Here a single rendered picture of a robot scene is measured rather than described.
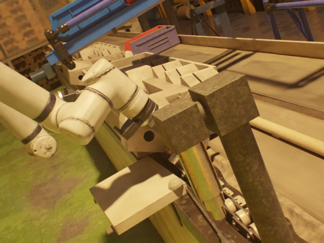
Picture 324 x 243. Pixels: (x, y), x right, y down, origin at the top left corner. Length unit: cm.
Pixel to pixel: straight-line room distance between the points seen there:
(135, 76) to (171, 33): 141
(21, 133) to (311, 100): 98
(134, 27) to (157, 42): 413
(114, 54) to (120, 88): 177
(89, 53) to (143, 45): 45
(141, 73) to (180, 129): 150
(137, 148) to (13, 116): 48
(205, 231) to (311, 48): 106
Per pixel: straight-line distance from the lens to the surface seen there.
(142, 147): 128
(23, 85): 116
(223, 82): 33
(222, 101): 33
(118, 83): 112
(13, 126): 157
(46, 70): 626
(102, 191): 133
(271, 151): 125
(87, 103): 109
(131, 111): 114
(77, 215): 321
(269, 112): 149
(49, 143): 157
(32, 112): 118
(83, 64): 281
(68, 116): 109
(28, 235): 337
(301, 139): 120
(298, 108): 147
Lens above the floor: 132
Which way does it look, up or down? 18 degrees down
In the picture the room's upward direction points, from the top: 24 degrees counter-clockwise
